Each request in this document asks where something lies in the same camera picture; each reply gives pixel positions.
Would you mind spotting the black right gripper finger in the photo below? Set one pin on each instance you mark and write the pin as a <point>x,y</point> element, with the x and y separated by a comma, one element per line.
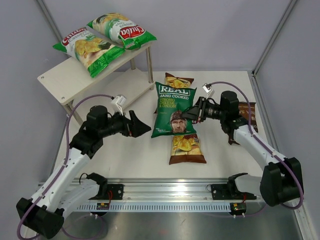
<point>201,102</point>
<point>191,113</point>

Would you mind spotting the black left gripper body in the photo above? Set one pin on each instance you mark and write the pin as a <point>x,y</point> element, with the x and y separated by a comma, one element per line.
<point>118,124</point>

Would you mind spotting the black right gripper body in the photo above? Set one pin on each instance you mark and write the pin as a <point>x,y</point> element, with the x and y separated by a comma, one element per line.
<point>215,112</point>

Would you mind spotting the green Real hand cooked bag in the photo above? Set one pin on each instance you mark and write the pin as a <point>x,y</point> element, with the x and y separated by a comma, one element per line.
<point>171,103</point>

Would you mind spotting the brown Chuba barbecue chips bag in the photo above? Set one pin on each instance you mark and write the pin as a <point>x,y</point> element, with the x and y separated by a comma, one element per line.
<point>186,149</point>

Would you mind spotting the green Chuba chips bag small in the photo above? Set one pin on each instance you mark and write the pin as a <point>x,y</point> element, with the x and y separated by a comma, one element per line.
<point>93,52</point>

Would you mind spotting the green Chuba chips bag large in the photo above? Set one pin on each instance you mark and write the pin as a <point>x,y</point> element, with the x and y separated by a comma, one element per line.
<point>119,29</point>

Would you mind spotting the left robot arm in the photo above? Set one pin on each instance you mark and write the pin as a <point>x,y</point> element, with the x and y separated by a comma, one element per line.
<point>47,209</point>

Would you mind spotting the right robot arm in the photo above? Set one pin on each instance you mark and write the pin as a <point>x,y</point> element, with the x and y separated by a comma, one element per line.
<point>281,180</point>

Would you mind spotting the white two-tier wooden shelf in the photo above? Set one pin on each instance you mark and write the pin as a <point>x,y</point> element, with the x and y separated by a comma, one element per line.
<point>130,75</point>

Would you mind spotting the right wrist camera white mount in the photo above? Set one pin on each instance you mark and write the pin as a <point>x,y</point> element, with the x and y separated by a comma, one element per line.
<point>208,90</point>

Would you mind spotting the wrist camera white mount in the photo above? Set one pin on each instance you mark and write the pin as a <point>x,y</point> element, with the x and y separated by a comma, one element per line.
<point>117,103</point>
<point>208,90</point>

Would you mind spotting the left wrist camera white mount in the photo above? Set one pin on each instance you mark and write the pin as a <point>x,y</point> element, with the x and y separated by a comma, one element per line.
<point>117,103</point>

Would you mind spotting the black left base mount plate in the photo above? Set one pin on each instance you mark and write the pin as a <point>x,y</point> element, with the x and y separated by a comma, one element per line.
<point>110,191</point>

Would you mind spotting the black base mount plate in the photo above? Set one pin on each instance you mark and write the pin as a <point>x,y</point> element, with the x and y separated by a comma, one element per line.
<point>221,192</point>
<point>110,191</point>

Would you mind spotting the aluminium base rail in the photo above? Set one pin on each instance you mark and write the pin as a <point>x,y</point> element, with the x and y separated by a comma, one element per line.
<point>148,190</point>

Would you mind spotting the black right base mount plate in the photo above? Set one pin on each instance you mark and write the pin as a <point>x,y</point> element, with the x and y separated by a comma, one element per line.
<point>221,192</point>

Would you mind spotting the white slotted cable duct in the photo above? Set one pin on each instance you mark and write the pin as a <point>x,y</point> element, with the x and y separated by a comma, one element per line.
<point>128,207</point>

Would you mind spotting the right aluminium frame post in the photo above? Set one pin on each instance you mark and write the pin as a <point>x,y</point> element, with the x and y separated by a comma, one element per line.
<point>274,36</point>

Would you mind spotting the aluminium frame post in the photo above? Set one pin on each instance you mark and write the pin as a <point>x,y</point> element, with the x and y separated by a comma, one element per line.
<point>49,19</point>
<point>274,36</point>

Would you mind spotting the left aluminium frame post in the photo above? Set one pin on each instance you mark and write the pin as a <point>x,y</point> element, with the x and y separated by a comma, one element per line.
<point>49,19</point>

